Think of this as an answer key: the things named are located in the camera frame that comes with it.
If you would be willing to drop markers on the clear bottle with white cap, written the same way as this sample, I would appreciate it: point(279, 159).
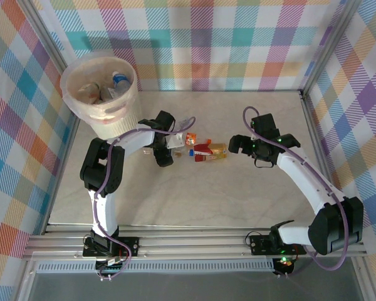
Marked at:
point(184, 123)

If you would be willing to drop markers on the blue label water bottle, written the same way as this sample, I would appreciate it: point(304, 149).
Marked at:
point(120, 83)

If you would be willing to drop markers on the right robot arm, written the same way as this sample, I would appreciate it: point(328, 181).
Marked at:
point(304, 178)

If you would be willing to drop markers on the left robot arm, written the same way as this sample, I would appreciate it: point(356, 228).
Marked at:
point(104, 207)

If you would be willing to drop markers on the white ribbed plastic bin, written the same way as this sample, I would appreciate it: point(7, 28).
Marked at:
point(112, 130)

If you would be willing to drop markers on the translucent bin liner bag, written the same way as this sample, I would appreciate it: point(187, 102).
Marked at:
point(78, 106)

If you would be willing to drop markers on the plaid backdrop cloth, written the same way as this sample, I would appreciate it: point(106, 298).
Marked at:
point(18, 94)
point(206, 47)
point(357, 109)

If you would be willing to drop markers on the grey metal shelf panel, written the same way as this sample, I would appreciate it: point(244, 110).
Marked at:
point(191, 288)

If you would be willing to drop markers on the aluminium table side rail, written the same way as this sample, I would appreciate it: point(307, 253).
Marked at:
point(316, 138)
point(62, 175)

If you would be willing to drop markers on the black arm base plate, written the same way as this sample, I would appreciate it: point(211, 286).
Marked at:
point(260, 246)
point(131, 244)

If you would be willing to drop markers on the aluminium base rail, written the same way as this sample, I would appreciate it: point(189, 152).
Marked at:
point(191, 247)

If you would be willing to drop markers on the aluminium frame post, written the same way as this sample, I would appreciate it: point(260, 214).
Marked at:
point(47, 34)
point(328, 44)

